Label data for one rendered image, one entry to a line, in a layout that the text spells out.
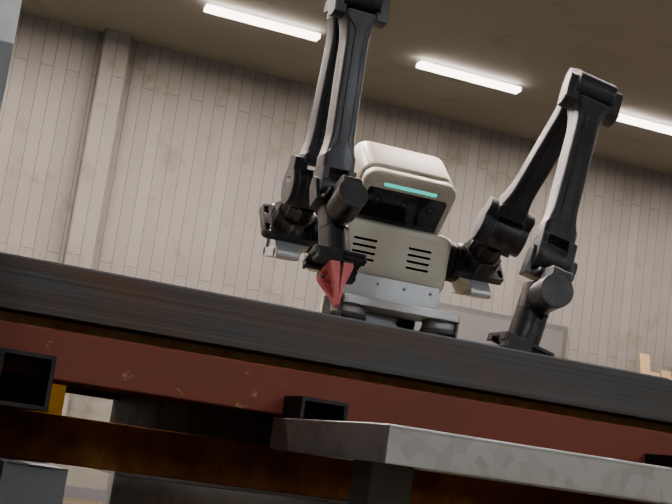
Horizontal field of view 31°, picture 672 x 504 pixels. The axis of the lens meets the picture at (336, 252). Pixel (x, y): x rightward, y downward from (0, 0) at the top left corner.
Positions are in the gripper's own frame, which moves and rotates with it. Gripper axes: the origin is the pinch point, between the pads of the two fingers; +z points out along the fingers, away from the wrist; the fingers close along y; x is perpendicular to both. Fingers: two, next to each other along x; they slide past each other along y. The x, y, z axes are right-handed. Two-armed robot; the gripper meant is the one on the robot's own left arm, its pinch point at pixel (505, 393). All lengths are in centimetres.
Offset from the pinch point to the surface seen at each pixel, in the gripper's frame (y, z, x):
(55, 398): -70, 29, -6
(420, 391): -43, 18, -62
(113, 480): -53, 36, 17
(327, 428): -59, 29, -82
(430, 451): -55, 29, -94
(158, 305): -73, 21, -62
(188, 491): -40, 33, 17
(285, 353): -59, 21, -62
